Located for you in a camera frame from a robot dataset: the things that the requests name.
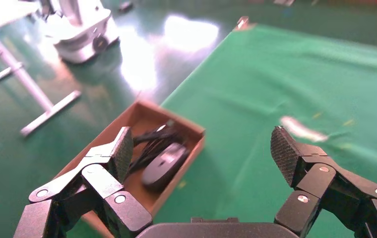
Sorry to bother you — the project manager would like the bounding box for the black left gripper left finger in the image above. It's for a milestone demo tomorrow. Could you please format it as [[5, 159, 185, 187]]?
[[13, 126, 153, 238]]

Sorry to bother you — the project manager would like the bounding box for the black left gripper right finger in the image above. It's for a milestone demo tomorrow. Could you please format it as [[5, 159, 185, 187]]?
[[270, 125, 377, 238]]

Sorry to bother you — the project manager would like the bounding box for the black wired computer mouse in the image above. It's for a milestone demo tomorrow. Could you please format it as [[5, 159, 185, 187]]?
[[127, 131, 190, 192]]

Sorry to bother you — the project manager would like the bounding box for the black power cable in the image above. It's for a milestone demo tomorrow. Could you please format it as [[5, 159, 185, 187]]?
[[131, 119, 185, 157]]

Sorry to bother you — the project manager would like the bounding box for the open brown cardboard box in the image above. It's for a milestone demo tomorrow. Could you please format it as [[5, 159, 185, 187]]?
[[55, 100, 206, 238]]

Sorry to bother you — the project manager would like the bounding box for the green tablecloth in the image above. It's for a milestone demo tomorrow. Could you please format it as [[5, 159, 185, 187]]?
[[154, 23, 377, 238]]

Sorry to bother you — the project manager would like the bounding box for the white background table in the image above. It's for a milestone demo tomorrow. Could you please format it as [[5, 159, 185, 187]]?
[[0, 0, 83, 138]]

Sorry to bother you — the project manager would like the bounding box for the white wheeled background robot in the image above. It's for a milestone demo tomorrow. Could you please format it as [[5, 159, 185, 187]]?
[[41, 0, 121, 65]]

